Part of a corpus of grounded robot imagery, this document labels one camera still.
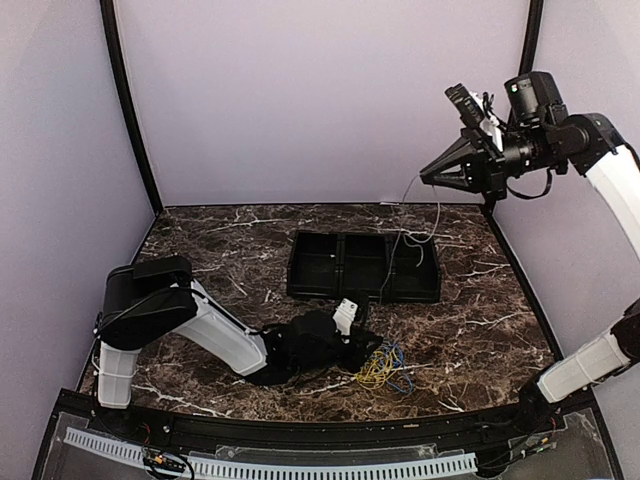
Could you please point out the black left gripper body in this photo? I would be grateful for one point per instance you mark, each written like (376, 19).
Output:
(353, 363)

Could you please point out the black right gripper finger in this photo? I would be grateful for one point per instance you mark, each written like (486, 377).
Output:
(451, 157)
(456, 180)

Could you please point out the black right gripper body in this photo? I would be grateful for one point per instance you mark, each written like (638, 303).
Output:
(494, 167)

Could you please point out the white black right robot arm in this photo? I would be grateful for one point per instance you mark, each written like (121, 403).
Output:
(564, 187)

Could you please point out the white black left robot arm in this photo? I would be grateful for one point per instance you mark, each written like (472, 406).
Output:
(145, 301)

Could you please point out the black middle storage bin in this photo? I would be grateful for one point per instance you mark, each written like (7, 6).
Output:
(365, 264)

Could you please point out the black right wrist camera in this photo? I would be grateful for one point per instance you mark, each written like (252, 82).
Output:
(475, 110)

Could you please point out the white slotted cable duct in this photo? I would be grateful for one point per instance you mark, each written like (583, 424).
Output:
(235, 463)

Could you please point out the black front table rail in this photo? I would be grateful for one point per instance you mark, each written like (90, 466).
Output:
(486, 429)

